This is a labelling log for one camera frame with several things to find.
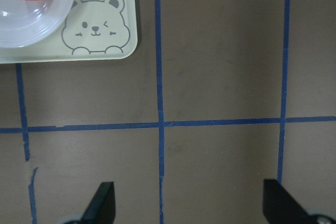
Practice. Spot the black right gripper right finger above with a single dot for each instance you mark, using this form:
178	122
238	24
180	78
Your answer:
279	206

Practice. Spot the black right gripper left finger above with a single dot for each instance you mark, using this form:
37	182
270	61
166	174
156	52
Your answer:
101	209

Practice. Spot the white ceramic plate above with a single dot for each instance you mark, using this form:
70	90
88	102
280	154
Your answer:
24	23

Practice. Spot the cream bear tray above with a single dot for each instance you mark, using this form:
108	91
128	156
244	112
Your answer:
92	30

